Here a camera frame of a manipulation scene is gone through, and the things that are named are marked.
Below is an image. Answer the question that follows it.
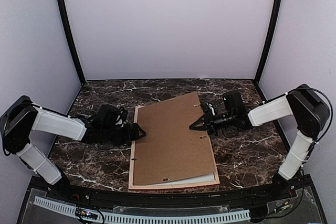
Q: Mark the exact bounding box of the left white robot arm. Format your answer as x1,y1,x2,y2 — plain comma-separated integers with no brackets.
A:
1,95,146,201

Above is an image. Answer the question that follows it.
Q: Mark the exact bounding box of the white slotted cable duct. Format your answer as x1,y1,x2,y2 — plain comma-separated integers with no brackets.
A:
33,196,251,223

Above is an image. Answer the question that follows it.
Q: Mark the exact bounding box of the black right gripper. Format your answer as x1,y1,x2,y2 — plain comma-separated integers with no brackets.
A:
190,109,236,136

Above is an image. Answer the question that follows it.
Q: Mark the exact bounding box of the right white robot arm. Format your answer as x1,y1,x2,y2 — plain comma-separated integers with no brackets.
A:
189,84,334,200

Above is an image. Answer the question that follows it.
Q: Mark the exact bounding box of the black corner post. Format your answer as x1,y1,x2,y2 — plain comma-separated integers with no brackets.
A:
254,0,281,85
57,0,86,85

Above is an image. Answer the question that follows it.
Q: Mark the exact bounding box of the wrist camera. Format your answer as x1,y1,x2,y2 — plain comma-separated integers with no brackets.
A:
115,107,128,127
201,103,217,116

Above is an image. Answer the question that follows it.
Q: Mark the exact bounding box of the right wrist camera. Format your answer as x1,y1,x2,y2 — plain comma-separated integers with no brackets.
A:
201,103,217,116

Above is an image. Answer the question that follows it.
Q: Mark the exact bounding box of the brown frame backing board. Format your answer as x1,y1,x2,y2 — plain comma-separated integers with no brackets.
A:
132,91,217,186

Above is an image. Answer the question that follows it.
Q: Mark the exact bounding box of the wooden red-edged picture frame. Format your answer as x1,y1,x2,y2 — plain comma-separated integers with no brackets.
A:
128,91,221,189

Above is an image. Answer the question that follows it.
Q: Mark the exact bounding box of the right black corner post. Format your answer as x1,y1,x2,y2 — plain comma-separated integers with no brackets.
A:
254,0,281,85

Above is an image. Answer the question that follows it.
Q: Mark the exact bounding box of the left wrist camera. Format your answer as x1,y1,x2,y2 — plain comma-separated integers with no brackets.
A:
115,107,128,127

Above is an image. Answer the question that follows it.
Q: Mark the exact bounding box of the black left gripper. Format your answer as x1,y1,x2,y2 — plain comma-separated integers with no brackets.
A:
102,123,146,147

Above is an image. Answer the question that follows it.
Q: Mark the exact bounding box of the left black corner post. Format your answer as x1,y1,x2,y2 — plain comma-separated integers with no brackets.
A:
57,0,86,85

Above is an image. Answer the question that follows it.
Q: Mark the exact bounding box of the black front rail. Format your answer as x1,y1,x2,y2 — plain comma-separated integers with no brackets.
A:
28,175,313,210

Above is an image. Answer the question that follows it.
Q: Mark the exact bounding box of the sunset seascape photo print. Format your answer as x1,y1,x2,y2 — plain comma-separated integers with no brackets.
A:
154,173,215,186

